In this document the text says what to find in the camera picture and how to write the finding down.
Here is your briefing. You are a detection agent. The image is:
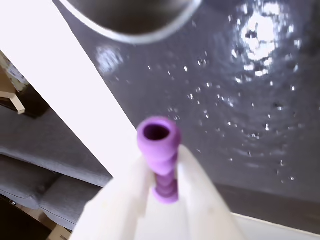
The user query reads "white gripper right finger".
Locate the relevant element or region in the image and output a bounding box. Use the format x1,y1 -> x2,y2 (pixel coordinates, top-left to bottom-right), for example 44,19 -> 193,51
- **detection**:
177,144 -> 245,240

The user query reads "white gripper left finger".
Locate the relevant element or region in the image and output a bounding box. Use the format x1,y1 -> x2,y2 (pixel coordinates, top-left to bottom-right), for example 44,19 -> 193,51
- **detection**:
71,152 -> 191,240

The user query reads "purple ribbed pen grip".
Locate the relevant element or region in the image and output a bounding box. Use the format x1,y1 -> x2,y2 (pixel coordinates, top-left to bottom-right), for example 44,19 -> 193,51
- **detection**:
136,116 -> 183,205

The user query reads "grey fabric sofa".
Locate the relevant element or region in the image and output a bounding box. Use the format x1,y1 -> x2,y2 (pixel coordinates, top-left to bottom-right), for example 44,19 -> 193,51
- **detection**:
0,104 -> 114,232

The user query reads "black glossy mat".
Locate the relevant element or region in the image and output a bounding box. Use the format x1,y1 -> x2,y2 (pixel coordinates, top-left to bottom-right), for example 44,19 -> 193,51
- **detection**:
53,0 -> 320,227

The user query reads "cream wooden side table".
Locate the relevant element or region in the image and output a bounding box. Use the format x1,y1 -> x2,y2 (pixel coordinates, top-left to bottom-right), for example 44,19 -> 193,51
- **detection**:
0,49 -> 28,115

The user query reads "grey steel-lined mug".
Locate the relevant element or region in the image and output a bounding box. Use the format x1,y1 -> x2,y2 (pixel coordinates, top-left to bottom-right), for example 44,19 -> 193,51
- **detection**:
57,0 -> 204,46

